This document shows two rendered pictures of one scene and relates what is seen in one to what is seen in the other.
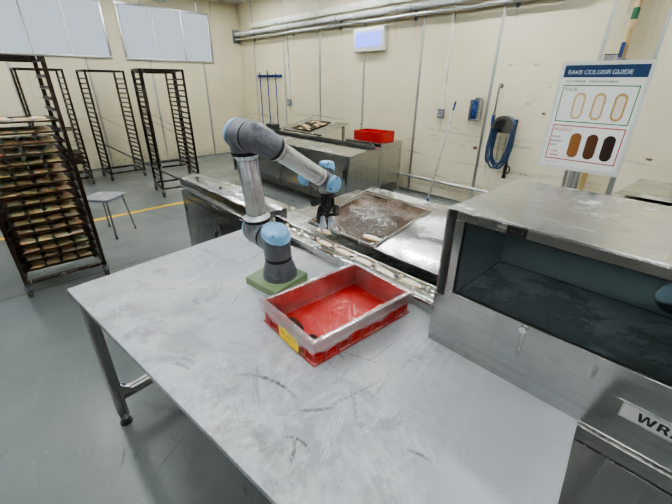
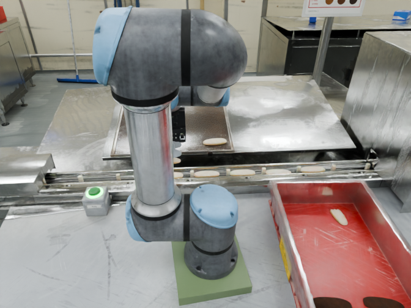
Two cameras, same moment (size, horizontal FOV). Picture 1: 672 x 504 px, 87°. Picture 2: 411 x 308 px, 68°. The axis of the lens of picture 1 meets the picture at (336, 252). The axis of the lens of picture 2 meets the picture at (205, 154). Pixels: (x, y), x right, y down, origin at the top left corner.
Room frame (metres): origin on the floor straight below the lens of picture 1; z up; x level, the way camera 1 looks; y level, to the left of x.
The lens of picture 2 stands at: (1.04, 0.68, 1.58)
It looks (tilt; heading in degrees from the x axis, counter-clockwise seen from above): 34 degrees down; 310
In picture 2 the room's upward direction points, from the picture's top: straight up
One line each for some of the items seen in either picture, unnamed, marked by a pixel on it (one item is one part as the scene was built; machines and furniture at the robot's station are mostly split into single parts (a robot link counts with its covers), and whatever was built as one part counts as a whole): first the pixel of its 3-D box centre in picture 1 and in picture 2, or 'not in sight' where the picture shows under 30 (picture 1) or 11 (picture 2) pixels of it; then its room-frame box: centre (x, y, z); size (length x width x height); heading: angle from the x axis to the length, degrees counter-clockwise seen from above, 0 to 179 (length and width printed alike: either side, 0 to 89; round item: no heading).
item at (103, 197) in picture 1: (108, 214); not in sight; (3.86, 2.64, 0.23); 0.36 x 0.36 x 0.46; 84
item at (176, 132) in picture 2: (327, 204); (172, 124); (1.71, 0.04, 1.08); 0.09 x 0.08 x 0.12; 43
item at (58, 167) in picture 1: (32, 179); not in sight; (2.85, 2.49, 0.89); 0.60 x 0.59 x 1.78; 133
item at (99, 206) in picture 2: not in sight; (98, 204); (1.82, 0.32, 0.84); 0.08 x 0.08 x 0.11; 44
